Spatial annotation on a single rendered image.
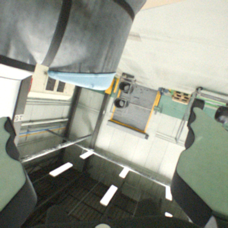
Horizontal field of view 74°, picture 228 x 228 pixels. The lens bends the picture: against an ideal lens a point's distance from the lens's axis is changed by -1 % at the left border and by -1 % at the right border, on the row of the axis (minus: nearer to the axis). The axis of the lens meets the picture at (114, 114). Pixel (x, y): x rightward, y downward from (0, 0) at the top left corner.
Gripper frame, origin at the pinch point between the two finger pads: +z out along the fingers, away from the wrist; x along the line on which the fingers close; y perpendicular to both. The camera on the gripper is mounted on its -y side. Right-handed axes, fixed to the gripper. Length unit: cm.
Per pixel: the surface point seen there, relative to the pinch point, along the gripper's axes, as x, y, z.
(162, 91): 295, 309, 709
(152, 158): 313, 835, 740
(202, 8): 90, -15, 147
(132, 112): 190, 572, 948
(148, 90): 301, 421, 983
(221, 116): 345, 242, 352
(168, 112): 417, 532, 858
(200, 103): 290, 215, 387
